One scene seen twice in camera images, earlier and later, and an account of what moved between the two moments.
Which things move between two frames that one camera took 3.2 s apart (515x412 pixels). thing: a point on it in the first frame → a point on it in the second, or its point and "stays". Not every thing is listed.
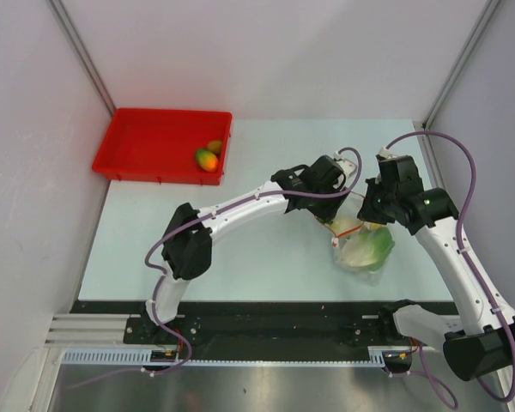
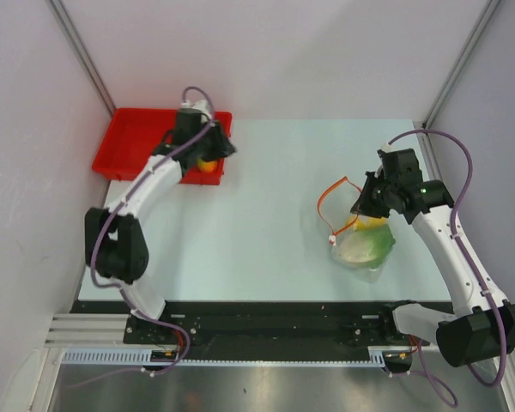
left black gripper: x=328 y=213 → x=222 y=147
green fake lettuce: x=369 y=249 stays
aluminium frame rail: x=87 y=330 stays
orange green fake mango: x=207 y=160 stays
